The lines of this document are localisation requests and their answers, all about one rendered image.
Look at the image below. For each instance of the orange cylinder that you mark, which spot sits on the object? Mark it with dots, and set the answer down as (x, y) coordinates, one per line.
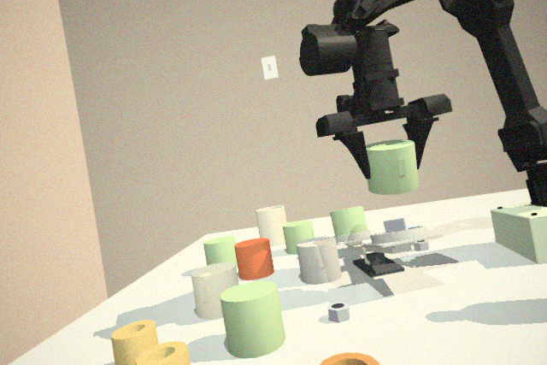
(254, 258)

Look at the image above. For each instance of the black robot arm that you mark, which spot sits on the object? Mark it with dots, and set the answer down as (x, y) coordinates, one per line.
(334, 48)

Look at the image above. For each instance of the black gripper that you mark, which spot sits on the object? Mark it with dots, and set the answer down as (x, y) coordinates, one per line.
(376, 90)

